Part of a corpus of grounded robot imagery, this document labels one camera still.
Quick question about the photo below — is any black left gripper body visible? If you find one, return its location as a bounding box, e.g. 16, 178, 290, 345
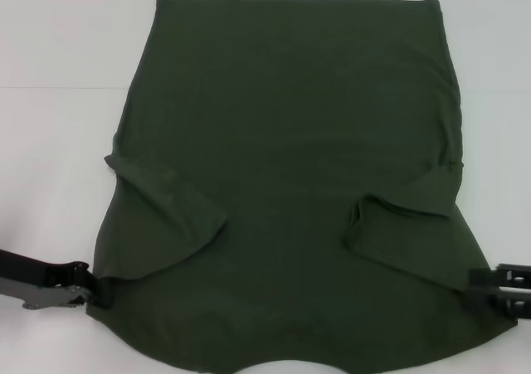
0, 248, 91, 311

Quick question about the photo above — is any dark green shirt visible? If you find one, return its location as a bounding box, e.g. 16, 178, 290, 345
85, 0, 520, 374

